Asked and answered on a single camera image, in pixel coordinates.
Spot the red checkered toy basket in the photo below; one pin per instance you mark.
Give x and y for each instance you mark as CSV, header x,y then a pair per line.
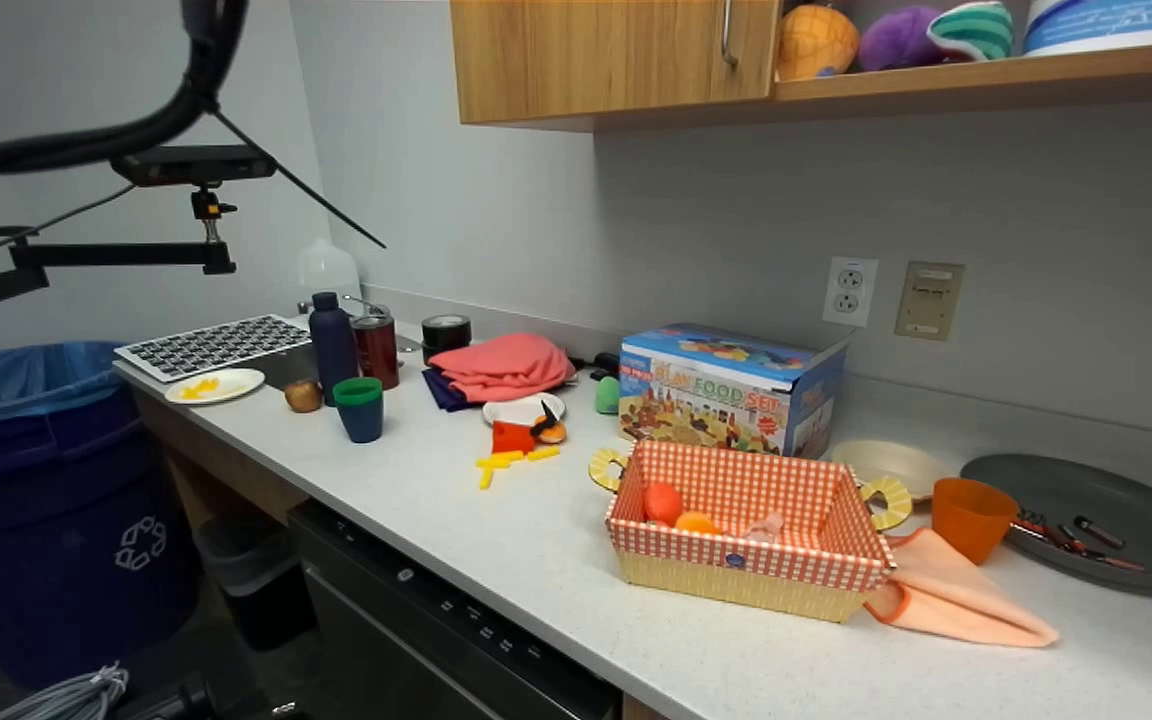
x,y
797,535

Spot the wooden overhead cabinet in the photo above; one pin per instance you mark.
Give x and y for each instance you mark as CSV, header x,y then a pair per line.
x,y
715,61

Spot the purple plush toy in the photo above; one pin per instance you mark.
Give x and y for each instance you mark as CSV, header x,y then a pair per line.
x,y
898,42

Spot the striped watermelon plush toy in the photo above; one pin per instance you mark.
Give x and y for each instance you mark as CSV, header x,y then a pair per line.
x,y
973,31

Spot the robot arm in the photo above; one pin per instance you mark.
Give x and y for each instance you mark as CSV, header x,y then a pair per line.
x,y
215,33

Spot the red strawberry plush toy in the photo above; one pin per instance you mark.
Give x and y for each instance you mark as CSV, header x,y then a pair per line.
x,y
663,503

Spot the orange plush toy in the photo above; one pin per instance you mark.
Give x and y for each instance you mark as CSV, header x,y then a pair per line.
x,y
697,523

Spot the orange plush in cabinet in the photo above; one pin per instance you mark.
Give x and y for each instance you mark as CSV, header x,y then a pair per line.
x,y
817,42

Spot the pink folded cloth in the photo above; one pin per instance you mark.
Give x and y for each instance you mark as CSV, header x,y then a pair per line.
x,y
497,369

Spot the red toy fries holder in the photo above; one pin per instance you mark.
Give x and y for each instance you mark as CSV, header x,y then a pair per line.
x,y
531,422

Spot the dark red can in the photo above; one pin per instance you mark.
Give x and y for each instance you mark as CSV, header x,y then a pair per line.
x,y
379,347

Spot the blue toy food box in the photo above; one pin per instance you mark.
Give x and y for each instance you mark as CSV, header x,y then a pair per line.
x,y
722,391

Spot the blue cup green rim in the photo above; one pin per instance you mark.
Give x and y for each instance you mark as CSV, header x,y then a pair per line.
x,y
363,409

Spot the dark blue bottle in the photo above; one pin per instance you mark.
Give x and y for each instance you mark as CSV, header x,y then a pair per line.
x,y
334,342

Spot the black dishwasher front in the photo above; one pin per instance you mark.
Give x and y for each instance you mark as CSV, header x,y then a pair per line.
x,y
404,647

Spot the computer keyboard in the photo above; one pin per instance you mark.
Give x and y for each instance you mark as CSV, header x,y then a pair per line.
x,y
244,342

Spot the white plate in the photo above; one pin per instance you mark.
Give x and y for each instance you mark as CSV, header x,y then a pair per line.
x,y
215,385

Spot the orange plastic cup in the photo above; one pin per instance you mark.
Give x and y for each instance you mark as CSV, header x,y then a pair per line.
x,y
973,517

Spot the grey round pan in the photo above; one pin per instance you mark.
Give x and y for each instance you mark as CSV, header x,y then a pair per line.
x,y
1073,517

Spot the blue recycling bin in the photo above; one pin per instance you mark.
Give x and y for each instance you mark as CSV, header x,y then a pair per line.
x,y
93,540

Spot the white wall outlet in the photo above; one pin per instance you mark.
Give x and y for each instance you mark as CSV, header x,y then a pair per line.
x,y
848,291

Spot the beige wall switch plate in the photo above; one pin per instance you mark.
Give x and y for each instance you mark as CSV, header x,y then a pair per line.
x,y
928,298

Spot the black stereo camera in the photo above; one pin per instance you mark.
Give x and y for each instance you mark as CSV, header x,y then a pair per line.
x,y
195,165

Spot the black camera tripod arm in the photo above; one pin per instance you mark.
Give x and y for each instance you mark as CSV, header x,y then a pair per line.
x,y
34,262

